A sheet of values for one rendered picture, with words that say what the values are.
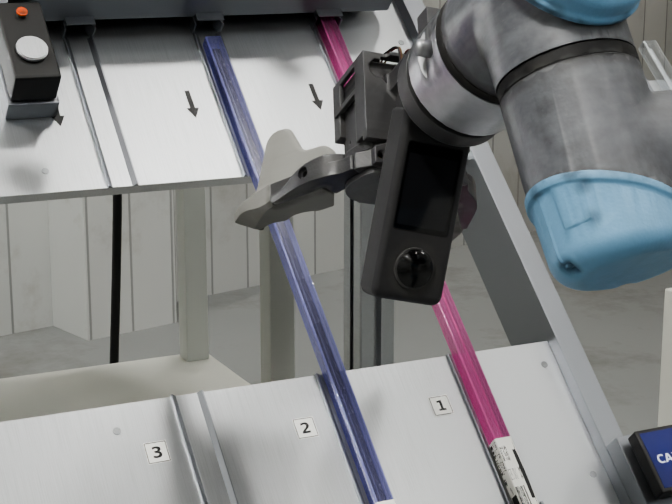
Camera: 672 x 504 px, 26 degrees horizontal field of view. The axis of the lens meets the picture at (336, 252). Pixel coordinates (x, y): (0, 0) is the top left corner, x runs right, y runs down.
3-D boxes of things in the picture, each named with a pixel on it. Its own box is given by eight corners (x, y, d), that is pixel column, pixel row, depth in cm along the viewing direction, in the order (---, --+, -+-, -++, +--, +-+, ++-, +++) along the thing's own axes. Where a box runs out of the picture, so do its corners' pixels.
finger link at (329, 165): (298, 196, 97) (410, 162, 93) (298, 220, 96) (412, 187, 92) (257, 171, 93) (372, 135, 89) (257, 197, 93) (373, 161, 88)
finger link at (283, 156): (237, 158, 101) (350, 121, 96) (238, 237, 99) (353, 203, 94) (210, 142, 98) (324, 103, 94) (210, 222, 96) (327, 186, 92)
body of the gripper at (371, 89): (429, 109, 99) (512, 19, 88) (437, 225, 95) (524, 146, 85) (324, 92, 96) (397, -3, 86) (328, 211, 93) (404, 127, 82)
